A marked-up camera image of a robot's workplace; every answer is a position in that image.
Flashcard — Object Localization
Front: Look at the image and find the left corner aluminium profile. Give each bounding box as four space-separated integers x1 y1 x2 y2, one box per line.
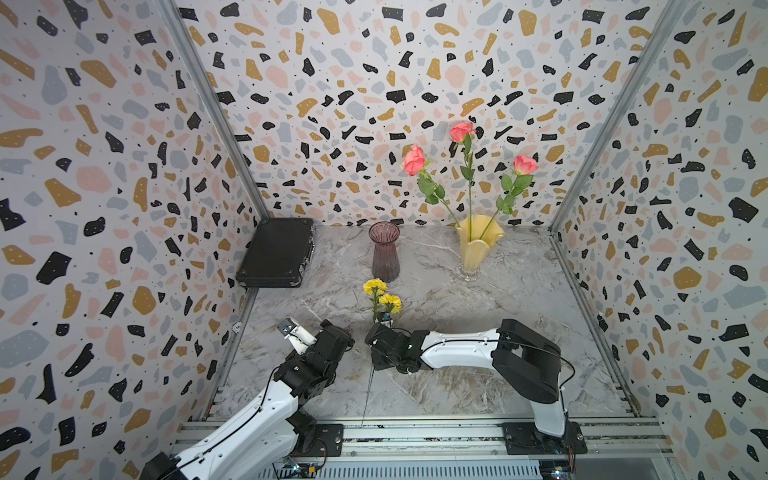
155 0 269 223

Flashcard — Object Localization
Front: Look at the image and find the corner aluminium profile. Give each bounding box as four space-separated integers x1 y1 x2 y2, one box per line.
548 0 686 237
155 0 269 223

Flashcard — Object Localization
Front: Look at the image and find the yellow carnation stem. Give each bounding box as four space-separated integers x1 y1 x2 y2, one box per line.
361 278 388 423
378 294 402 325

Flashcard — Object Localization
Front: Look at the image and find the right corner aluminium profile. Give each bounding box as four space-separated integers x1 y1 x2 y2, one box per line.
548 0 686 237

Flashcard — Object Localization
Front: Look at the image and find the double pink rose stem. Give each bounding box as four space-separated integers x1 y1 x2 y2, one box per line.
401 121 475 240

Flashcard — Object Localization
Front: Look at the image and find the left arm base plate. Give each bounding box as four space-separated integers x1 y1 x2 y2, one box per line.
290 423 344 458

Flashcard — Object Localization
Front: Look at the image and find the single pink rose stem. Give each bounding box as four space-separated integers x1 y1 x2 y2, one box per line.
480 155 538 238

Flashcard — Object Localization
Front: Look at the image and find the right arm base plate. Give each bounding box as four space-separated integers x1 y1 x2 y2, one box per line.
501 421 588 455

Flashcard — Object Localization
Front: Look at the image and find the black hard case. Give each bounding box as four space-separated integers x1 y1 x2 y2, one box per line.
235 218 315 289

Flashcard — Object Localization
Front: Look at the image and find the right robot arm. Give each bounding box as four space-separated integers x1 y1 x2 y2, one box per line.
365 319 567 438

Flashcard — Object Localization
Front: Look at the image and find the purple ribbed glass vase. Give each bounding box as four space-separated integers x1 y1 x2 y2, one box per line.
369 221 400 283

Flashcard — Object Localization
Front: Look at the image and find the aluminium front rail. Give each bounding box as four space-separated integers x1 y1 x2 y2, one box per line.
167 416 676 466

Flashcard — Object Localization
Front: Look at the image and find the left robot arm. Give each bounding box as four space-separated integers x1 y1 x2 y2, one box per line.
140 318 354 479

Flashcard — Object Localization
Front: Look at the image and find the yellow ruffled glass vase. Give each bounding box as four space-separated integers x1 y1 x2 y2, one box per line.
456 214 505 281

